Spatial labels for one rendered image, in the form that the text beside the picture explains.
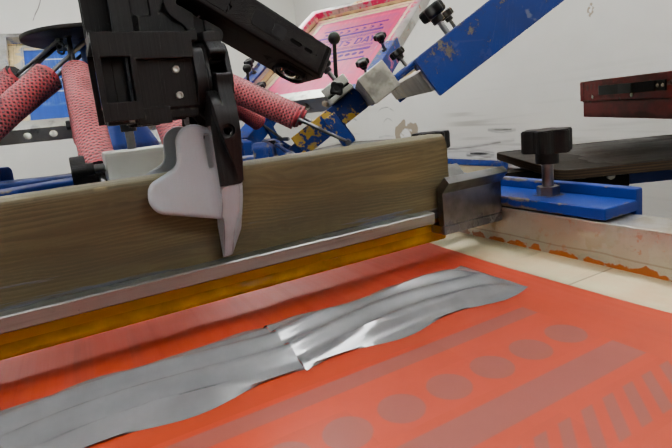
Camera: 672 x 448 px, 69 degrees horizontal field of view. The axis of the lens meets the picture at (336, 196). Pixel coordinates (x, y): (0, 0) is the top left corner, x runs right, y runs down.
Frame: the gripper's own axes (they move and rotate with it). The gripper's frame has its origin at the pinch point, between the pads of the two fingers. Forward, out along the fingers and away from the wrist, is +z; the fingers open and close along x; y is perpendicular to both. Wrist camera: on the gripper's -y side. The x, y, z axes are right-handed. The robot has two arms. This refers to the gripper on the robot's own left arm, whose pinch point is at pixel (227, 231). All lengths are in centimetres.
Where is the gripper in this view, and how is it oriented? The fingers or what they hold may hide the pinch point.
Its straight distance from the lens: 37.4
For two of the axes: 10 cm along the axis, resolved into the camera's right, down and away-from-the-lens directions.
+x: 4.8, 1.0, -8.7
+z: 1.0, 9.8, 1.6
